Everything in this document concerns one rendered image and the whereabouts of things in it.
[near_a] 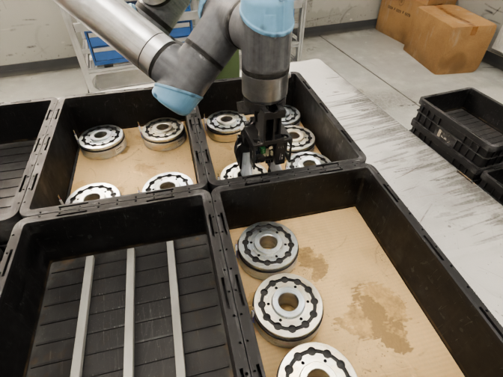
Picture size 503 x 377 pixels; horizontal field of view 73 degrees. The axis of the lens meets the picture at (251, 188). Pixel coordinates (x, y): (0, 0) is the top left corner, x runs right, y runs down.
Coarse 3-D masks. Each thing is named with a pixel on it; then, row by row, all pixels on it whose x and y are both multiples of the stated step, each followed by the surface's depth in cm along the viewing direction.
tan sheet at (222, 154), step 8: (208, 136) 86; (208, 144) 83; (216, 144) 83; (224, 144) 83; (232, 144) 83; (216, 152) 81; (224, 152) 81; (232, 152) 81; (216, 160) 79; (224, 160) 79; (232, 160) 79; (216, 168) 76; (216, 176) 75
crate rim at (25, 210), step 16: (64, 96) 80; (80, 96) 80; (96, 96) 81; (192, 128) 70; (48, 144) 66; (192, 144) 66; (32, 176) 59; (32, 192) 56; (144, 192) 56; (160, 192) 56; (176, 192) 56; (48, 208) 54; (64, 208) 54; (80, 208) 54
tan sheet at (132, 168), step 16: (128, 144) 83; (80, 160) 79; (96, 160) 79; (112, 160) 79; (128, 160) 79; (144, 160) 79; (160, 160) 79; (176, 160) 79; (192, 160) 79; (80, 176) 75; (96, 176) 75; (112, 176) 75; (128, 176) 75; (144, 176) 75; (192, 176) 75; (128, 192) 71
